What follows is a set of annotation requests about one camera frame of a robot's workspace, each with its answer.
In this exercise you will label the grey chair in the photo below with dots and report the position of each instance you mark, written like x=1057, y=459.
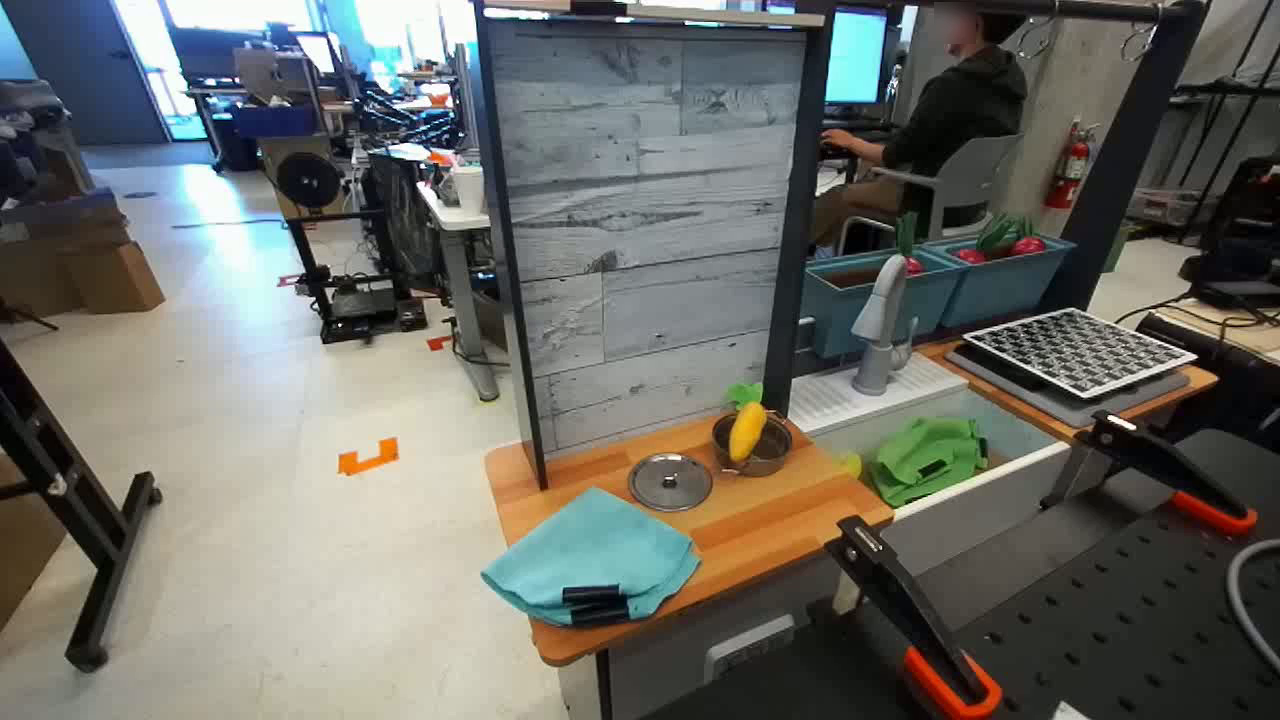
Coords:
x=952, y=201

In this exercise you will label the left blue storage bin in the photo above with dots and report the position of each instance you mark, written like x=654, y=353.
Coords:
x=838, y=291

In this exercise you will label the red fire extinguisher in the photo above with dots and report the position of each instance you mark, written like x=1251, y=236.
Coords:
x=1069, y=168

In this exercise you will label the grey toy faucet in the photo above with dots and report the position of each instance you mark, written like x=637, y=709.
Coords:
x=872, y=324

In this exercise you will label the right blue storage bin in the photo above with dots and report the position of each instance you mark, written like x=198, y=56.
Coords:
x=1005, y=287

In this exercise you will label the yellow carrot plush toy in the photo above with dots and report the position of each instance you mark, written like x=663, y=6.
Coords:
x=744, y=427

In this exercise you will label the seated person in black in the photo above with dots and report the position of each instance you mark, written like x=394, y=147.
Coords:
x=983, y=95

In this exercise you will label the far black orange clamp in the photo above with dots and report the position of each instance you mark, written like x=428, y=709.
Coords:
x=1133, y=450

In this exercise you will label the cardboard boxes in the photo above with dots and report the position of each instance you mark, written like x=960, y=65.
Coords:
x=72, y=259

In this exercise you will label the blue storage bin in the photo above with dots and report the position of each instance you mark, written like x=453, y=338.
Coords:
x=838, y=291
x=1005, y=287

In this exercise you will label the computer monitor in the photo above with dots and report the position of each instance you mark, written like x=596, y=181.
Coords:
x=857, y=56

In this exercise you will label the silver pot lid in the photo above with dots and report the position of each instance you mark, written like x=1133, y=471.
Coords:
x=670, y=480

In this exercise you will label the white toy sink basin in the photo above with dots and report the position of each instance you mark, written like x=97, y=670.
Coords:
x=942, y=525

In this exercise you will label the marble pattern back panel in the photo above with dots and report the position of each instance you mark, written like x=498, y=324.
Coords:
x=648, y=181

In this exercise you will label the black equipment cart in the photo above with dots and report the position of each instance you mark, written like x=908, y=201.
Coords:
x=338, y=240

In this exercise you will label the orange floor marker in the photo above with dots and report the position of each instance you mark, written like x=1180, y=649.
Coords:
x=366, y=463

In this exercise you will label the black orange clamp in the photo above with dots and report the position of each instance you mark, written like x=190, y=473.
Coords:
x=942, y=679
x=1133, y=450

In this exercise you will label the teal folded cloth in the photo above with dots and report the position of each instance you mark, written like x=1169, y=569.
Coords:
x=593, y=560

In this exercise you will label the black stand leg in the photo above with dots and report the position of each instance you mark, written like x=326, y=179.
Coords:
x=63, y=478

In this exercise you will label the near black orange clamp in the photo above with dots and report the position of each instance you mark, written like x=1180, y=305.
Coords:
x=942, y=679

